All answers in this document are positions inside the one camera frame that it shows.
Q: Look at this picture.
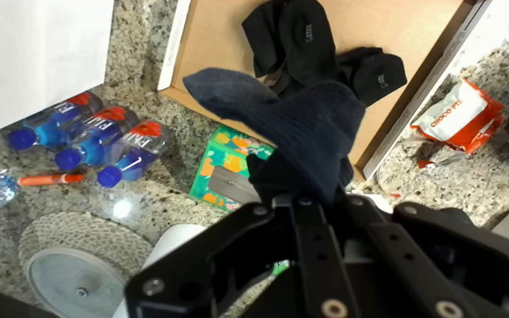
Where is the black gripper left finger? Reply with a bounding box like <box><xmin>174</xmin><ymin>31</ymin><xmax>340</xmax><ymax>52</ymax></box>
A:
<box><xmin>123</xmin><ymin>197</ymin><xmax>305</xmax><ymax>318</ymax></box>

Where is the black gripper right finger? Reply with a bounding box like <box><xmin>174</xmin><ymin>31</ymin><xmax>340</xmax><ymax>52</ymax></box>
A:
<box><xmin>301</xmin><ymin>197</ymin><xmax>509</xmax><ymax>318</ymax></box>

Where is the dark navy sock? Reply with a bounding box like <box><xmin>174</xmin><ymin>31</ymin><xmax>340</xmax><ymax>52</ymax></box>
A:
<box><xmin>184</xmin><ymin>68</ymin><xmax>366</xmax><ymax>205</ymax></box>

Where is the black sock pair remaining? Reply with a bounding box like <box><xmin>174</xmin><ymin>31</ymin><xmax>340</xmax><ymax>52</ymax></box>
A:
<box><xmin>243</xmin><ymin>0</ymin><xmax>407</xmax><ymax>106</ymax></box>

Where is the white paper bag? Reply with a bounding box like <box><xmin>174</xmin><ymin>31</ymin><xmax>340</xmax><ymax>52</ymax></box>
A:
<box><xmin>0</xmin><ymin>0</ymin><xmax>115</xmax><ymax>129</ymax></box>

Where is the white paper towel roll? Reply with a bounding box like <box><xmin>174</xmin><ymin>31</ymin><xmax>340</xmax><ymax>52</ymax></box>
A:
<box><xmin>112</xmin><ymin>225</ymin><xmax>204</xmax><ymax>318</ymax></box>

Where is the green tissue box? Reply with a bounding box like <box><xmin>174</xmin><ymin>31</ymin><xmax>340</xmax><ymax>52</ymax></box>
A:
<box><xmin>190</xmin><ymin>126</ymin><xmax>275</xmax><ymax>211</ymax></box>

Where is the Fiji water bottle right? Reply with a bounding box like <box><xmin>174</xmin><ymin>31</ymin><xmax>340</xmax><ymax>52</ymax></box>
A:
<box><xmin>98</xmin><ymin>121</ymin><xmax>172</xmax><ymax>188</ymax></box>

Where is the fiji water bottle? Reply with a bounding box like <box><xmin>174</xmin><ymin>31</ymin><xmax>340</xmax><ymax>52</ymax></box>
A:
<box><xmin>8</xmin><ymin>92</ymin><xmax>103</xmax><ymax>151</ymax></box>
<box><xmin>98</xmin><ymin>121</ymin><xmax>172</xmax><ymax>188</ymax></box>
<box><xmin>55</xmin><ymin>106</ymin><xmax>138</xmax><ymax>172</ymax></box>

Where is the red white snack packet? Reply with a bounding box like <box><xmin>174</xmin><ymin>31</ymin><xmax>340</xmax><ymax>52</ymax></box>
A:
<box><xmin>412</xmin><ymin>80</ymin><xmax>504</xmax><ymax>154</ymax></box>

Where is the Fiji water bottle middle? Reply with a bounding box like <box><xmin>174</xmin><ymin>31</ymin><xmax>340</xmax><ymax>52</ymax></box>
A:
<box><xmin>55</xmin><ymin>106</ymin><xmax>138</xmax><ymax>172</ymax></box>

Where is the orange marker pen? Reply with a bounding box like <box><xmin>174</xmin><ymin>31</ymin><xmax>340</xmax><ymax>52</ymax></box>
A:
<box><xmin>18</xmin><ymin>172</ymin><xmax>85</xmax><ymax>188</ymax></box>

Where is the Fiji water bottle left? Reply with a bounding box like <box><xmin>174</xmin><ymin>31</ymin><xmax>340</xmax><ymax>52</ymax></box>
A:
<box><xmin>8</xmin><ymin>92</ymin><xmax>103</xmax><ymax>151</ymax></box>

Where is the shallow cardboard box tray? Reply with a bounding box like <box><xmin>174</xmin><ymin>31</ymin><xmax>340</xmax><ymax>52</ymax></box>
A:
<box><xmin>158</xmin><ymin>0</ymin><xmax>485</xmax><ymax>181</ymax></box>

